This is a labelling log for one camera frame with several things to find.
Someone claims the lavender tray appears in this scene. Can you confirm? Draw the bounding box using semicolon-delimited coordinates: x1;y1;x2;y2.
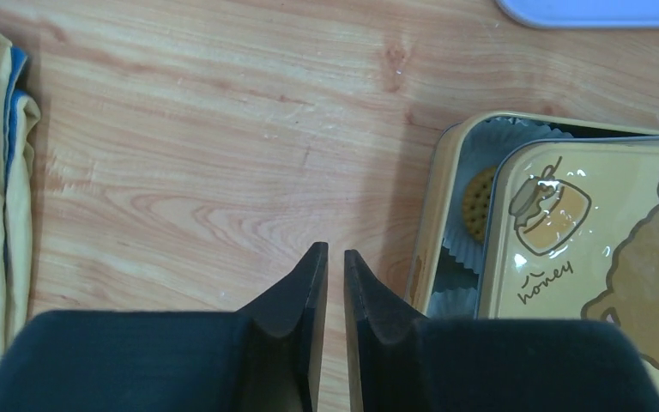
496;0;659;29

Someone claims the white paper cupcake liner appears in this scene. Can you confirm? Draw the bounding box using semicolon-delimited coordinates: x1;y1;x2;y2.
426;288;478;318
442;117;572;275

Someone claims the silver tin lid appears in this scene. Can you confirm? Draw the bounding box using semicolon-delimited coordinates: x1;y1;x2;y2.
477;136;659;390

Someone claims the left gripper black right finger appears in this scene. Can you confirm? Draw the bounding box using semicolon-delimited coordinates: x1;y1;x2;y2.
344;250;659;411

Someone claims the gold cookie tin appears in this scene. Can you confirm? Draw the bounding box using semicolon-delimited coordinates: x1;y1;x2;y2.
405;112;659;315

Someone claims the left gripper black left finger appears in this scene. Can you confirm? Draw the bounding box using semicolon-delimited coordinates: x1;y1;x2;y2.
0;242;328;411

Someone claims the orange cookie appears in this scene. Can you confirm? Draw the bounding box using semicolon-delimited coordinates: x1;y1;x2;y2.
462;166;497;244

